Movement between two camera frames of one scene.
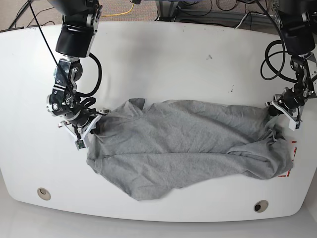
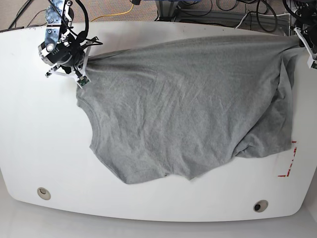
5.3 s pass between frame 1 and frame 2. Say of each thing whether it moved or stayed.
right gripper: moved
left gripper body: moved
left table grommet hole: stayed
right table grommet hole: stayed
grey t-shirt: moved
